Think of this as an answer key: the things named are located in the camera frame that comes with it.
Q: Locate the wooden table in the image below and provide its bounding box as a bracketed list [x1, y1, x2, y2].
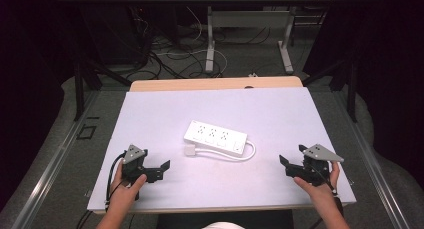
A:
[86, 75, 357, 216]

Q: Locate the person's right hand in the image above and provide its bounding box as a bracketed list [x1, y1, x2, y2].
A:
[293, 161, 341, 206]

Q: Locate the black metal stand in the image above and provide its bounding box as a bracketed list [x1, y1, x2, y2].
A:
[301, 57, 359, 123]
[73, 57, 133, 122]

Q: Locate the white power strip cable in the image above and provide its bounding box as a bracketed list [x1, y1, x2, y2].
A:
[194, 140, 257, 162]

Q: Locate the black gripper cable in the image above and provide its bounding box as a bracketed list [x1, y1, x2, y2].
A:
[105, 153, 126, 212]
[311, 165, 345, 217]

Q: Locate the person's left hand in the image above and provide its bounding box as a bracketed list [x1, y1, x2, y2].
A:
[109, 161, 148, 207]

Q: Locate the white power strip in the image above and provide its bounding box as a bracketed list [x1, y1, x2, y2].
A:
[183, 119, 249, 158]

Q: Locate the tangle of floor cables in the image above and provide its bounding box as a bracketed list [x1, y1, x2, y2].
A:
[128, 5, 278, 81]

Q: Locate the white table mat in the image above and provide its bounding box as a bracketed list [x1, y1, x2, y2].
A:
[86, 86, 357, 212]

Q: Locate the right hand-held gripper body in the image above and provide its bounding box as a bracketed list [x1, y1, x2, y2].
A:
[284, 143, 345, 187]

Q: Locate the aluminium floor rail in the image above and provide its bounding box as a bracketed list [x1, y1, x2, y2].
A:
[11, 90, 99, 229]
[331, 88, 411, 229]

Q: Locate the person's white clothing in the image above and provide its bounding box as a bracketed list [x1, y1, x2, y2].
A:
[202, 221, 246, 229]

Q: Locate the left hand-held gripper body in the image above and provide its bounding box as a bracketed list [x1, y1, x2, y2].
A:
[121, 144, 164, 184]

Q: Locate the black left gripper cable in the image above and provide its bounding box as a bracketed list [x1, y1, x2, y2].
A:
[105, 153, 126, 212]

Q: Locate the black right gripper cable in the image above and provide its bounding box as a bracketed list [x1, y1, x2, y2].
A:
[311, 165, 345, 217]

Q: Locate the white desk with metal legs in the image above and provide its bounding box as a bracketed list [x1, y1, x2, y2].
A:
[185, 0, 338, 75]

